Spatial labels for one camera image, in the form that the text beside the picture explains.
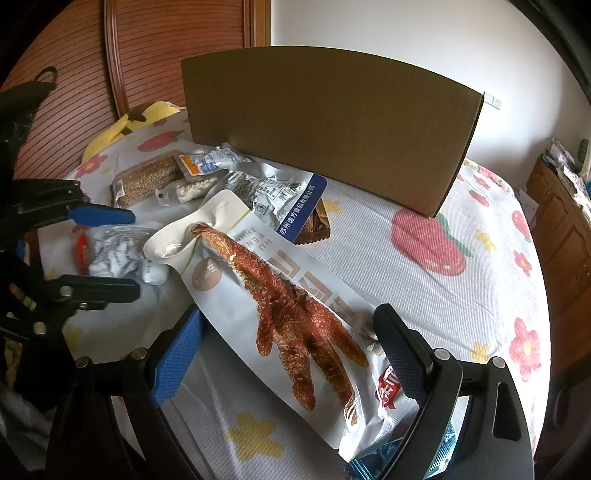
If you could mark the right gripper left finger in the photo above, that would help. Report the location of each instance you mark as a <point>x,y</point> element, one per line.
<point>174,350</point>

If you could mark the wooden louvered wardrobe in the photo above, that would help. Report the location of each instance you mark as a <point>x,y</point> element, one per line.
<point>113,56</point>

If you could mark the grain bar snack packet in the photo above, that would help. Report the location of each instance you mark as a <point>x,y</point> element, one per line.
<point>139,182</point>

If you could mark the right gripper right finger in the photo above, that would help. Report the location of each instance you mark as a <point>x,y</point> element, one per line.
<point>426,374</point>

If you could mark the brown foil snack packet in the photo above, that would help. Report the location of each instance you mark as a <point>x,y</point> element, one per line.
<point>316,228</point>

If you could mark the pile of papers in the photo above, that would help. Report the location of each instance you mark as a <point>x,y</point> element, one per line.
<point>557,156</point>

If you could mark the silver orange snack packet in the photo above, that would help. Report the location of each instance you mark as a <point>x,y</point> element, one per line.
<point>206,161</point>

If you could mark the chicken foot snack bag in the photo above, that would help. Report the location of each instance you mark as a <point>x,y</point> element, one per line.
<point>297,326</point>

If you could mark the white rice cake packet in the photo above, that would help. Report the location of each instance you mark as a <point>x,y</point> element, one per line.
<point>182,191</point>

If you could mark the silver blue-edged snack packet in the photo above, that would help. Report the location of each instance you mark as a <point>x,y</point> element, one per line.
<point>283,198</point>

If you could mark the crumpled silver snack packet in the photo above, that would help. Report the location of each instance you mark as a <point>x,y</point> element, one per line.
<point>116,251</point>

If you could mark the yellow plush toy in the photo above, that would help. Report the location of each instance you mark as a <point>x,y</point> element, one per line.
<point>153,112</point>

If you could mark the strawberry print bed sheet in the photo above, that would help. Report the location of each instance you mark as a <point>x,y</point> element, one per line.
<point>469,280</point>

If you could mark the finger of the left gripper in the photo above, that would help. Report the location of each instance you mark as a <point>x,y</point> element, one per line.
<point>91,215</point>
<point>70,293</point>

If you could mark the brown cardboard box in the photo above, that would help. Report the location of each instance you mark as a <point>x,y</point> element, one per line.
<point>385,126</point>

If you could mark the wooden side cabinet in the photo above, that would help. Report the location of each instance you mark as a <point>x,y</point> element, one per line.
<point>562,238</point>

